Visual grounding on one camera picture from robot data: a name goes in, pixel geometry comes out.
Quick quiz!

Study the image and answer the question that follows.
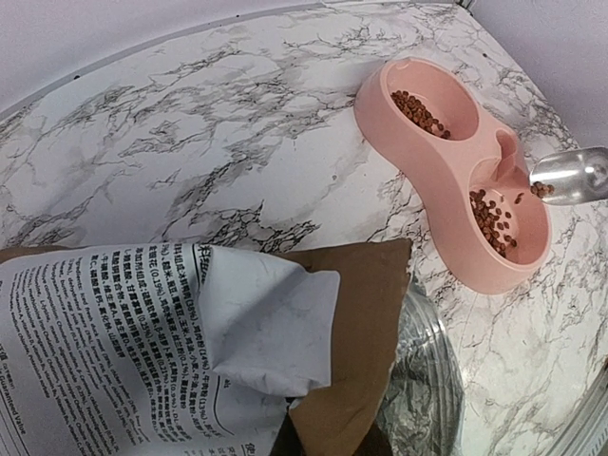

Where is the pink double pet bowl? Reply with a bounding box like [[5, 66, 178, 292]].
[[354, 57, 552, 295]]

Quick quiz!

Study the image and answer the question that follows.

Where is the silver metal scoop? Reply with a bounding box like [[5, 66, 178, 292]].
[[529, 146, 607, 206]]

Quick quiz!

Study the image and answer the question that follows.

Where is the brown white dog food bag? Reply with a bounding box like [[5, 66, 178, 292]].
[[0, 237, 469, 456]]

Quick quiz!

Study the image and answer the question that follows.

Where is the brown dog food kibble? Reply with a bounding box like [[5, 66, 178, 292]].
[[370, 87, 551, 273]]

